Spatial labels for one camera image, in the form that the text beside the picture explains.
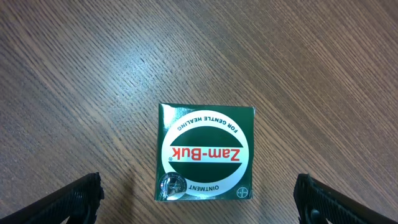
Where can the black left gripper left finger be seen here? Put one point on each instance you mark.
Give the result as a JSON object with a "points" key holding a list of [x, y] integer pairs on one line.
{"points": [[77, 202]]}

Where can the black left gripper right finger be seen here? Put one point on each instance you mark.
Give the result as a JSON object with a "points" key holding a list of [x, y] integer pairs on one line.
{"points": [[319, 203]]}

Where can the green Zam-Buk ointment box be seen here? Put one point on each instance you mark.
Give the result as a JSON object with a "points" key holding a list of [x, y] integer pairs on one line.
{"points": [[204, 152]]}

